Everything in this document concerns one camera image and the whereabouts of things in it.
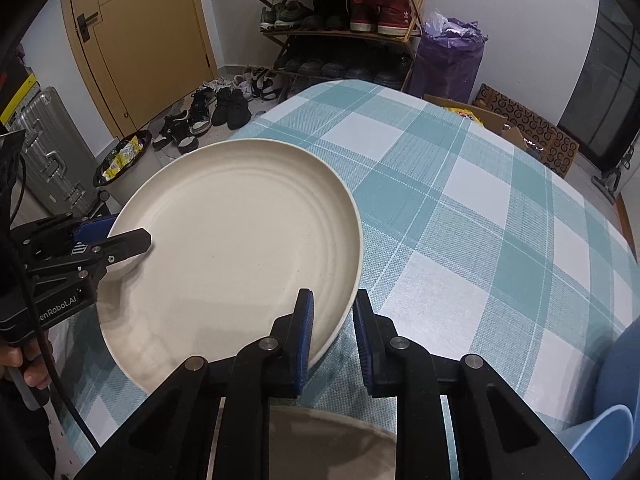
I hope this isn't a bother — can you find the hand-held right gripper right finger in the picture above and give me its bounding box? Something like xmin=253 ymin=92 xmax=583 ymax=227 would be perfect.
xmin=352 ymin=290 xmax=593 ymax=480

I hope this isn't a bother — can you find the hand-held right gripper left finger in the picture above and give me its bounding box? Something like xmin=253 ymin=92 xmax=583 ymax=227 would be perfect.
xmin=92 ymin=287 xmax=316 ymax=480

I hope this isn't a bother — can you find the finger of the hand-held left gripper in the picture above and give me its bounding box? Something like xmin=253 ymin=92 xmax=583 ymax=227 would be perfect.
xmin=75 ymin=228 xmax=153 ymax=281
xmin=72 ymin=214 xmax=120 ymax=247

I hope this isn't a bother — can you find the beige round plate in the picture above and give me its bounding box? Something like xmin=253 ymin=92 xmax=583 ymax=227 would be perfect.
xmin=207 ymin=405 xmax=398 ymax=480
xmin=97 ymin=139 xmax=363 ymax=395

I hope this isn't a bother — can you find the blue bowl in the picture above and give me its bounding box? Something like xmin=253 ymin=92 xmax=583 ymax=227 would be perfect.
xmin=570 ymin=404 xmax=636 ymax=476
xmin=595 ymin=317 xmax=640 ymax=416

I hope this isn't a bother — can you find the person's left forearm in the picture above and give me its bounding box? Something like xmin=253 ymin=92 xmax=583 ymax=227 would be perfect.
xmin=0 ymin=380 xmax=56 ymax=480

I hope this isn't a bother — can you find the person's left hand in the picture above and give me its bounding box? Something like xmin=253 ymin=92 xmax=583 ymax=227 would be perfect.
xmin=0 ymin=342 xmax=51 ymax=391

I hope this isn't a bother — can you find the white trash bin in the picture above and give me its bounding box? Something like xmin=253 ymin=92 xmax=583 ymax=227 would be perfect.
xmin=92 ymin=130 xmax=153 ymax=187

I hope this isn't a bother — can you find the silver suitcase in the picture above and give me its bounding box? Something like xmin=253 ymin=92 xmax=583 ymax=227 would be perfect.
xmin=7 ymin=87 xmax=97 ymax=212

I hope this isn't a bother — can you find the teal checked tablecloth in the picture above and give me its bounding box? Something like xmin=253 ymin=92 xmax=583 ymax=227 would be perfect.
xmin=65 ymin=79 xmax=640 ymax=480

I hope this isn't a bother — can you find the black and yellow package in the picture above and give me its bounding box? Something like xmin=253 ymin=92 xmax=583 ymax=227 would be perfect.
xmin=0 ymin=67 xmax=40 ymax=132

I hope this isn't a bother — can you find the scattered pile of shoes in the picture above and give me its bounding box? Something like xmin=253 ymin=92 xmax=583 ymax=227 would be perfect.
xmin=150 ymin=65 xmax=278 ymax=153

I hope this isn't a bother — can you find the yellow wooden door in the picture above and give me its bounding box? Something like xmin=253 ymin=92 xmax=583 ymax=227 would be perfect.
xmin=60 ymin=0 xmax=219 ymax=137

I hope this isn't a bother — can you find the black door lock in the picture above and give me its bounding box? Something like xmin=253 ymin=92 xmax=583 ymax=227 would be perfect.
xmin=76 ymin=11 xmax=101 ymax=44

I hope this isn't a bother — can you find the yellow packet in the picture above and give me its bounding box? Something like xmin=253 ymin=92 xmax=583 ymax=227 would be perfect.
xmin=447 ymin=105 xmax=484 ymax=127

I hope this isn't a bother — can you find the plain brown cardboard box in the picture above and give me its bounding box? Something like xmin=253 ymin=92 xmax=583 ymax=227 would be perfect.
xmin=424 ymin=94 xmax=528 ymax=152

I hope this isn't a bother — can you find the wooden shoe rack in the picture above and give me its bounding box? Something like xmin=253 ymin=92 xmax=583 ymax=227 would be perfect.
xmin=250 ymin=0 xmax=426 ymax=92

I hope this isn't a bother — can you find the patterned cardboard box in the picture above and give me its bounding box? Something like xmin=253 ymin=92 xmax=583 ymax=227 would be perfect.
xmin=475 ymin=84 xmax=581 ymax=178

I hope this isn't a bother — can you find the purple plastic bag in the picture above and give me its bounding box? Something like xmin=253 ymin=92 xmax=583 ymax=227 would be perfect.
xmin=405 ymin=7 xmax=488 ymax=106

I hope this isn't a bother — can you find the upright floor cleaner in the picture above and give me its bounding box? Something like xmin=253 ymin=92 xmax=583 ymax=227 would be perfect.
xmin=592 ymin=145 xmax=638 ymax=203

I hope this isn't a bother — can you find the shoe rack with shoes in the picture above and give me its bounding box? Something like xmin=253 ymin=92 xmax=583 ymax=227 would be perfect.
xmin=250 ymin=0 xmax=423 ymax=88

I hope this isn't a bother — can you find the black framed glass door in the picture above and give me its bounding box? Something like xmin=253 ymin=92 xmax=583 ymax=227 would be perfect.
xmin=557 ymin=0 xmax=640 ymax=173

